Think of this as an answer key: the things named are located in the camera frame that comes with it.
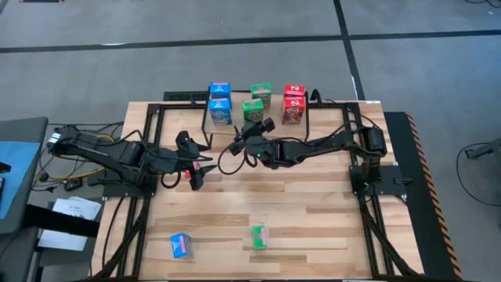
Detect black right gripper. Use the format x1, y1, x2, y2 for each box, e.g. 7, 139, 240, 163
227, 117, 283, 171

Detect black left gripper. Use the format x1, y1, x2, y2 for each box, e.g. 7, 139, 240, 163
151, 130, 218, 192

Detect green cereal box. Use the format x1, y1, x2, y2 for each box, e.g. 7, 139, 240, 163
241, 98, 265, 123
251, 224, 270, 251
250, 82, 273, 110

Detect blue Rice Krispies cereal box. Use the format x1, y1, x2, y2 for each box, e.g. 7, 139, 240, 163
209, 81, 232, 99
170, 233, 195, 259
207, 97, 232, 126

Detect black power adapter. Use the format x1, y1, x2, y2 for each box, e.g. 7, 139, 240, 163
63, 178, 84, 192

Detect white paper sheets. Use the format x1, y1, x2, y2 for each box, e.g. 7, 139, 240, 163
37, 197, 103, 252

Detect blue pad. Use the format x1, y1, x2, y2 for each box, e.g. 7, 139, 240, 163
0, 140, 41, 220

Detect grey metal stand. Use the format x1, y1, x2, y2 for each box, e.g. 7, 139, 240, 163
464, 136, 501, 161

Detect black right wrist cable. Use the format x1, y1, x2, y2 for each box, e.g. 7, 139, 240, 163
216, 145, 261, 176

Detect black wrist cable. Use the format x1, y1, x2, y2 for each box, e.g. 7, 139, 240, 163
159, 170, 186, 190
216, 145, 261, 176

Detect wooden shelf with black frame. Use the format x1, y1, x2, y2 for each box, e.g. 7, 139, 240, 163
200, 90, 311, 143

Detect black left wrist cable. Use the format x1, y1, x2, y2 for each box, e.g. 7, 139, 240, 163
159, 170, 186, 190

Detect black aluminium table frame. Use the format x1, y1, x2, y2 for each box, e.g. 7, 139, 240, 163
90, 99, 422, 282

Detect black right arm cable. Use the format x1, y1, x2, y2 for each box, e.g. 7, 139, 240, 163
308, 88, 373, 132

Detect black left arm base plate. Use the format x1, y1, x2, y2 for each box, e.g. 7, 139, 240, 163
102, 180, 157, 198

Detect yellow cable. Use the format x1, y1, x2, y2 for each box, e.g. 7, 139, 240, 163
58, 134, 114, 182

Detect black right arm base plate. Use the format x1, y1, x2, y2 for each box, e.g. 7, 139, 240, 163
349, 164, 408, 197

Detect black strap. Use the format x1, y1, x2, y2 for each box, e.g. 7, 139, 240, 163
23, 203, 101, 239

